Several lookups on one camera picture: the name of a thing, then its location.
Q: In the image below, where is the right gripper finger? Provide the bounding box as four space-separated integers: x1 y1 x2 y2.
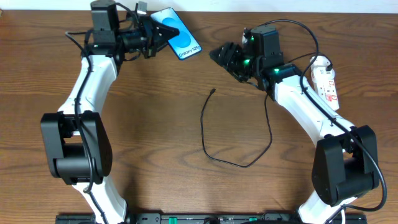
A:
209 42 242 59
211 52 236 73

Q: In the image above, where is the blue Galaxy smartphone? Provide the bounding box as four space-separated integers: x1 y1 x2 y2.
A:
150 7 202 60

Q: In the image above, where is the black USB charging cable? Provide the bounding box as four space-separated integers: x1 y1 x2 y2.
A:
200 88 274 169

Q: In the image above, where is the white power strip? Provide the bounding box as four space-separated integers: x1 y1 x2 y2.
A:
312 67 340 111

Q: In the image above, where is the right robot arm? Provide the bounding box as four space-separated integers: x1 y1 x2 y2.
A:
210 25 386 223

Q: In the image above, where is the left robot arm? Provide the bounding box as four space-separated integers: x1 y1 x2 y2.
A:
40 1 179 223

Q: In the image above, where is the white USB charger plug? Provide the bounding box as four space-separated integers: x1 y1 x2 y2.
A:
310 56 333 75

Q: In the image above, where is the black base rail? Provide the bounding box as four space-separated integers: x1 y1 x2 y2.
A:
54 212 368 224

